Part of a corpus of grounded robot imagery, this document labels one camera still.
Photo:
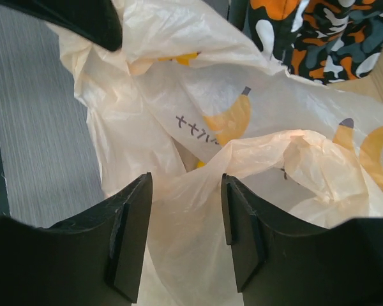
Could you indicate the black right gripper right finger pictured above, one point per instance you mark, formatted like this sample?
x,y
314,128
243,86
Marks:
x,y
282,260

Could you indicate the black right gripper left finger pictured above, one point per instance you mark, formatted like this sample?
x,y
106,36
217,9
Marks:
x,y
92,258

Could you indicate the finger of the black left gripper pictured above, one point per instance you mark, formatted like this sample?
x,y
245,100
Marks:
x,y
94,20

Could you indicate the translucent plastic shopping bag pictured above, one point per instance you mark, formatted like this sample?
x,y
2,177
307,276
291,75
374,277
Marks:
x,y
187,86

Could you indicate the yellow fake banana bunch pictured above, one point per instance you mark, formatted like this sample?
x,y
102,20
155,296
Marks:
x,y
200,164

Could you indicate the orange camouflage patterned garment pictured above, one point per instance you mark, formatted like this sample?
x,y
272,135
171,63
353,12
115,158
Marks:
x,y
325,41

